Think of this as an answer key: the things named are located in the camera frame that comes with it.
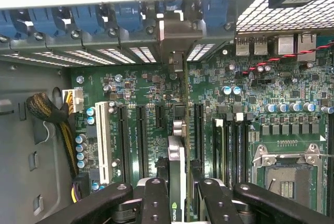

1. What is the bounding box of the black RAM slot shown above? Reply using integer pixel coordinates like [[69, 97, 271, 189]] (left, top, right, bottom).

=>
[[234, 112, 245, 187], [244, 119, 253, 183], [225, 121, 235, 187]]

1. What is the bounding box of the long black expansion slot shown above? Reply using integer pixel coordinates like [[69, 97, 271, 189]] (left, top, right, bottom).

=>
[[135, 103, 148, 180], [194, 102, 205, 162], [116, 103, 130, 183]]

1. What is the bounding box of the black power connector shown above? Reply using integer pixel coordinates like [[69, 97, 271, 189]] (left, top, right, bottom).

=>
[[70, 171, 91, 204]]

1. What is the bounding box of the CPU socket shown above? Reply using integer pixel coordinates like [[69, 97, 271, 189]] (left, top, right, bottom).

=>
[[252, 143, 328, 216]]

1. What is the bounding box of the white expansion slot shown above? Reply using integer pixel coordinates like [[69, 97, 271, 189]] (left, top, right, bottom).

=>
[[94, 100, 111, 186]]

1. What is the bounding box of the short black expansion slot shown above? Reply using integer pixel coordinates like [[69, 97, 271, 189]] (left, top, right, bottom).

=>
[[156, 103, 165, 128]]

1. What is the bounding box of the green motherboard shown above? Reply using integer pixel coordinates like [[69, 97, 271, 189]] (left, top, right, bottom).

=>
[[70, 34, 334, 224]]

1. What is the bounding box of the white power connector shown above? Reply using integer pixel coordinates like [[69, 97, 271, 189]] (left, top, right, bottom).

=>
[[62, 88, 85, 114]]

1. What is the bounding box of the open black PC case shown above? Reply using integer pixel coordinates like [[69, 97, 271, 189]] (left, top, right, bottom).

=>
[[0, 0, 334, 224]]

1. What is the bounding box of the silver USB port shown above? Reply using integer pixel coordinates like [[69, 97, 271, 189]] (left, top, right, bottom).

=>
[[253, 37, 268, 55], [235, 37, 253, 56]]

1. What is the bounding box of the silver rear port block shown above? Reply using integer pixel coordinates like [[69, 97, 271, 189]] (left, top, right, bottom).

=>
[[278, 36, 295, 55]]

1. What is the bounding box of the silver ethernet port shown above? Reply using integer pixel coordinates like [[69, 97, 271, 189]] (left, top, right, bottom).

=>
[[297, 33, 317, 62]]

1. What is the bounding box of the blue card retention latch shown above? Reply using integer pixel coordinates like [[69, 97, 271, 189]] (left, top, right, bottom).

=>
[[0, 9, 28, 41], [114, 1, 145, 33], [201, 0, 232, 30], [27, 7, 66, 38], [69, 5, 105, 36]]

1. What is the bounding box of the black yellow sleeved wire bundle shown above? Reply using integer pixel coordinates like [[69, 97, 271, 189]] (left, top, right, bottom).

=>
[[26, 92, 79, 180]]

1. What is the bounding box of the red black twisted wire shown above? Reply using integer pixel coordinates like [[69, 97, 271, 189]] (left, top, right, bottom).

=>
[[242, 40, 334, 75]]

